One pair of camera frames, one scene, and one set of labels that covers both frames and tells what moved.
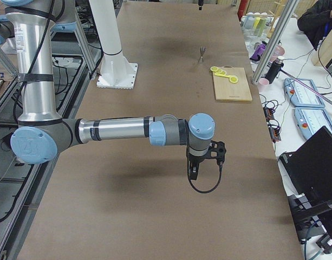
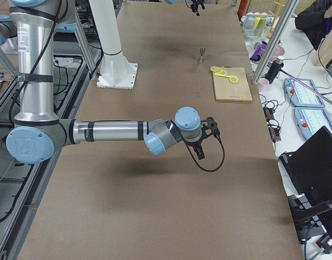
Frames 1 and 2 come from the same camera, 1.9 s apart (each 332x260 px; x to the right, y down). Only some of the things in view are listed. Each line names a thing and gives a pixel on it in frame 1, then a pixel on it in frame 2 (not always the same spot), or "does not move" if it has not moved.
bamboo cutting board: [226, 90] does not move
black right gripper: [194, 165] -> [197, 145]
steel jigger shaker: [202, 50] does not move
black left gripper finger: [200, 4] -> [195, 3]
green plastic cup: [259, 24] does not move
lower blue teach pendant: [310, 119] does not move
